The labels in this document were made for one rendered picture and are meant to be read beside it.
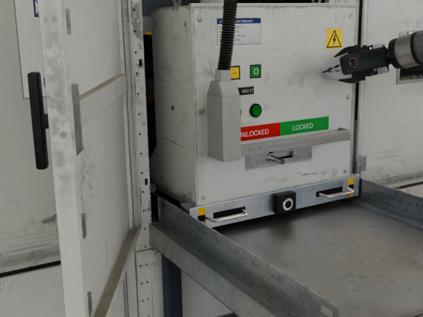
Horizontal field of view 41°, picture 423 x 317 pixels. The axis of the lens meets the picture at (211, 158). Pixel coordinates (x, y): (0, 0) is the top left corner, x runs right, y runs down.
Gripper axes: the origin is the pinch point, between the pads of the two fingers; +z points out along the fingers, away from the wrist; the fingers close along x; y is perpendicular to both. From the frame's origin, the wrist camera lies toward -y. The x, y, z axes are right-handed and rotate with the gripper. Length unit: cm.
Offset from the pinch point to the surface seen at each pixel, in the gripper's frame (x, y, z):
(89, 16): 16, -65, 2
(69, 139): -6, -84, -15
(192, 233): -32, -40, 17
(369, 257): -43.0, -18.9, -15.2
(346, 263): -43, -25, -13
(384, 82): -5.1, 38.2, 5.4
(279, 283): -39, -49, -15
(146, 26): 32, 5, 73
